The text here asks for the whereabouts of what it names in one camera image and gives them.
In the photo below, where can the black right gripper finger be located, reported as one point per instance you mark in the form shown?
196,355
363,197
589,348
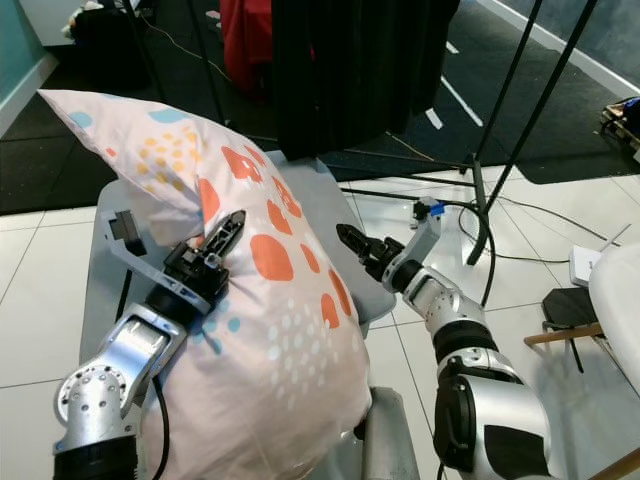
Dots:
358,239
361,256

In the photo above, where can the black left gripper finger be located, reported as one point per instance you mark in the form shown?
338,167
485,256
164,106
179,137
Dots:
225,238

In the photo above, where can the pink pillow with orange spots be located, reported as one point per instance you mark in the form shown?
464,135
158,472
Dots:
260,330

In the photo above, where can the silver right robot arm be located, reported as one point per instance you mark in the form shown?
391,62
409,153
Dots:
500,420

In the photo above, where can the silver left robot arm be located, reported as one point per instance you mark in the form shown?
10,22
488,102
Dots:
110,385

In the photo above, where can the wooden chair leg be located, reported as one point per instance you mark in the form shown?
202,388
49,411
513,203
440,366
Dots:
565,335

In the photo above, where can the white shell chair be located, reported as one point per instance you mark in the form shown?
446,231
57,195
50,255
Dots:
620,320

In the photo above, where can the white adapter box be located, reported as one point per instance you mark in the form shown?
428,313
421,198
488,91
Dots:
585,266

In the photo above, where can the red draped cloth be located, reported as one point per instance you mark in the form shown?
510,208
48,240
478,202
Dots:
248,40

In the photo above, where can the black floor bag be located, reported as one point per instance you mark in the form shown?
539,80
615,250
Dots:
115,45

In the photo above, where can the white low cabinet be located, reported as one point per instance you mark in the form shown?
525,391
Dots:
45,15

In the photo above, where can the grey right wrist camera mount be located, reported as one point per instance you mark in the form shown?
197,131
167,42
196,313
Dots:
425,238

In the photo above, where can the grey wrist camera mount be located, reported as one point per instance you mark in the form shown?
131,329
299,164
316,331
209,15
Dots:
425,238
135,270

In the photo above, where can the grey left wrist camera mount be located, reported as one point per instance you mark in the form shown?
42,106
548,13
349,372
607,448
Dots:
135,270

